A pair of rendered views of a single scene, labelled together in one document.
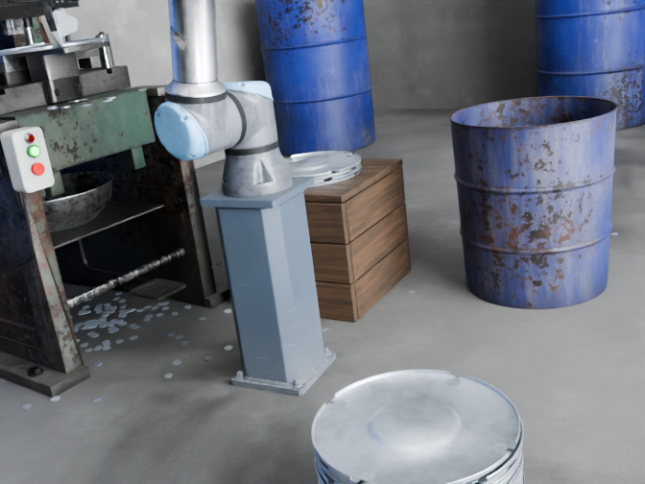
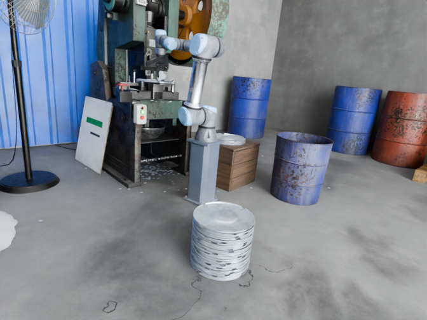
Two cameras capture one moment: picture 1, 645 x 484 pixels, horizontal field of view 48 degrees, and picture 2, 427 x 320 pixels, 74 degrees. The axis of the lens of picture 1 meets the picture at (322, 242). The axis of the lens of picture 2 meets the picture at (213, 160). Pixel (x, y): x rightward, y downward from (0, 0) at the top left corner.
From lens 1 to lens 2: 0.35 m
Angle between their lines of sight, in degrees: 7
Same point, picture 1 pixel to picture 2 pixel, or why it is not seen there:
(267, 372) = (194, 197)
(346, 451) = (201, 217)
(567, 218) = (305, 175)
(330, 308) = (222, 185)
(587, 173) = (316, 162)
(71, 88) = (159, 95)
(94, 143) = (161, 113)
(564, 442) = (277, 242)
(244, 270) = (194, 164)
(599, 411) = (292, 237)
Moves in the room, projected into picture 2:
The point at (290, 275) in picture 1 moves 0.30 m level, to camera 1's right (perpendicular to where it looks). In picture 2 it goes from (208, 169) to (253, 174)
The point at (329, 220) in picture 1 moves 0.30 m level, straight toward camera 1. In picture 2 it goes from (228, 156) to (223, 168)
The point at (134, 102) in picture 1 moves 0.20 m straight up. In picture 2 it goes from (178, 104) to (179, 79)
